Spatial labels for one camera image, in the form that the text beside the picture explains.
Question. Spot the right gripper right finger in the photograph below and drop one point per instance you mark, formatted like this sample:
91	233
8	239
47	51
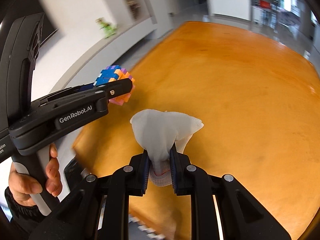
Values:
221	207

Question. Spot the dried flower vase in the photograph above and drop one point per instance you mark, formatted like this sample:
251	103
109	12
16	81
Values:
134	8

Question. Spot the white sideboard cabinet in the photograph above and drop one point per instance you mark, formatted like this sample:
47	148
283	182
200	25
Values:
104	53

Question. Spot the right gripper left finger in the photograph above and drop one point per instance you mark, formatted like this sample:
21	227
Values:
98	208

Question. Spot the black sleeve left forearm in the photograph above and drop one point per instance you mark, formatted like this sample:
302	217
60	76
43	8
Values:
25	219

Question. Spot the white cloth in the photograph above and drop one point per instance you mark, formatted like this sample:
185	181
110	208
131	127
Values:
157	132

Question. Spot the colourful foam puzzle cube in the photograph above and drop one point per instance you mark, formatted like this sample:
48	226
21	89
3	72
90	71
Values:
117	79

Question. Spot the green toy dinosaur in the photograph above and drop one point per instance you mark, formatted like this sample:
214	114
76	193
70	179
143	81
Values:
107	28

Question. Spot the red chair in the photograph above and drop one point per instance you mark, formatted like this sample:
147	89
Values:
264	4

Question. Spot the person left hand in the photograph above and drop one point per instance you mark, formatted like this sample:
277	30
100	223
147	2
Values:
22	185

